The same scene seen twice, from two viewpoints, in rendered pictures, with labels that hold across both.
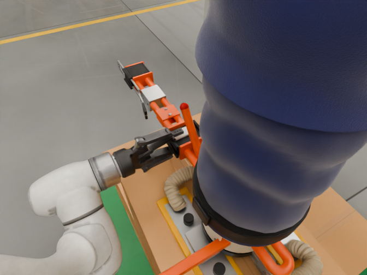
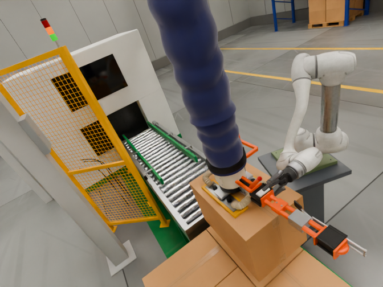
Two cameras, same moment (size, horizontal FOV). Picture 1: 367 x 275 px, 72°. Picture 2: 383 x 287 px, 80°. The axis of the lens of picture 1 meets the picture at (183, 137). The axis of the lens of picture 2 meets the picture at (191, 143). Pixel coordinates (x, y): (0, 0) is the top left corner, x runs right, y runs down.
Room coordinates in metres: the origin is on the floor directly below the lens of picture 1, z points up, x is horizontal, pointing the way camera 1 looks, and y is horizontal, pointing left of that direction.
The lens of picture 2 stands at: (1.30, -0.11, 2.10)
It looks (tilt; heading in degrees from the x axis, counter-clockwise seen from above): 31 degrees down; 190
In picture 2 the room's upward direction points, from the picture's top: 21 degrees counter-clockwise
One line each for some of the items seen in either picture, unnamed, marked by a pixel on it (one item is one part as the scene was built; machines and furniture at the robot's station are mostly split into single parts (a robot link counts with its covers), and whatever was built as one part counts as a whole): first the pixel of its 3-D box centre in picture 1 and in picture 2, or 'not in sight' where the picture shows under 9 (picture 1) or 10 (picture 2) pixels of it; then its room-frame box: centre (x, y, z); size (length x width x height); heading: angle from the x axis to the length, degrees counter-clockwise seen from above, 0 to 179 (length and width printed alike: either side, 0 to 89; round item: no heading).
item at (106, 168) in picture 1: (106, 170); (294, 169); (0.37, 0.20, 1.20); 0.09 x 0.06 x 0.09; 30
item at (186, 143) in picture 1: (185, 138); (261, 194); (0.48, -0.01, 1.20); 0.10 x 0.08 x 0.06; 120
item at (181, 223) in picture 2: not in sight; (144, 175); (-0.91, -1.18, 0.50); 2.31 x 0.05 x 0.19; 30
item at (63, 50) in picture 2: not in sight; (93, 163); (-0.57, -1.44, 1.05); 0.87 x 0.10 x 2.10; 82
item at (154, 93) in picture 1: (153, 97); (299, 220); (0.67, 0.10, 1.19); 0.07 x 0.07 x 0.04; 30
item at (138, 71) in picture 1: (139, 75); (330, 241); (0.79, 0.16, 1.20); 0.08 x 0.07 x 0.05; 30
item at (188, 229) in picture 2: not in sight; (218, 206); (-0.06, -0.32, 0.58); 0.70 x 0.03 x 0.06; 120
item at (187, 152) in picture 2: not in sight; (169, 136); (-1.51, -0.84, 0.60); 1.60 x 0.11 x 0.09; 30
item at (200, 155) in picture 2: not in sight; (187, 148); (-1.23, -0.61, 0.50); 2.31 x 0.05 x 0.19; 30
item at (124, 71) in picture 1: (131, 87); (325, 224); (0.72, 0.18, 1.20); 0.31 x 0.03 x 0.05; 30
